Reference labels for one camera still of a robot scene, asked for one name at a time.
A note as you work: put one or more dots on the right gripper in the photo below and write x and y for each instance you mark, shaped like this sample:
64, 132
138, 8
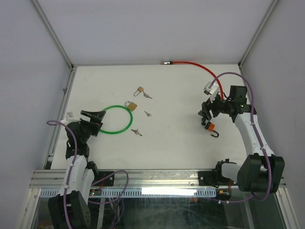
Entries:
207, 106

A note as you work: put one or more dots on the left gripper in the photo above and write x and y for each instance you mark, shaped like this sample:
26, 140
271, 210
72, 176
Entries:
96, 117

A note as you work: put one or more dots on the orange black padlock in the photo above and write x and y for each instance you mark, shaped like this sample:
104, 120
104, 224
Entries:
210, 127

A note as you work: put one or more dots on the green cable lock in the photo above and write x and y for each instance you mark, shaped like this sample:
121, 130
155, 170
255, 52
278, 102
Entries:
125, 128

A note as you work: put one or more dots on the large brass padlock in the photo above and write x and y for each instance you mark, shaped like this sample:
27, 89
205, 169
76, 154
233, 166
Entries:
130, 105

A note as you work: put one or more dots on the green cable lock keys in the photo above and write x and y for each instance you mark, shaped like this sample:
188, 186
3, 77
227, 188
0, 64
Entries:
136, 131

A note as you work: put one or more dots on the small brass padlock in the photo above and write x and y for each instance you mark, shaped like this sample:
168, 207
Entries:
138, 91

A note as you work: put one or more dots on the small padlock silver keys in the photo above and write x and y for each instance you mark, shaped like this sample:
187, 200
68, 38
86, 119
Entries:
146, 95

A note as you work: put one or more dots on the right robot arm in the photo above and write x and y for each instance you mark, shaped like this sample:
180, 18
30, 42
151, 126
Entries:
262, 170

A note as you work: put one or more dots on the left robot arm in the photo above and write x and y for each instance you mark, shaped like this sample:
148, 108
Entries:
69, 208

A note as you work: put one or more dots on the red cable lock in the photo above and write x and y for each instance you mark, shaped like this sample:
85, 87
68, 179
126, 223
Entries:
200, 66

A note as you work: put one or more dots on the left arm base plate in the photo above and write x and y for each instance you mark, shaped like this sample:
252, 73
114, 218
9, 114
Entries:
104, 179

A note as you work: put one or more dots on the aluminium mounting rail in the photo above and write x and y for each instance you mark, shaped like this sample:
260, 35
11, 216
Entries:
188, 178

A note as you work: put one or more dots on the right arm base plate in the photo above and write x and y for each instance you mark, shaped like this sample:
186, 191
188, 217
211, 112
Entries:
207, 177

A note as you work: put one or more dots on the slotted cable duct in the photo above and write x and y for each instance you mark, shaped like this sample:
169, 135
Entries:
153, 192

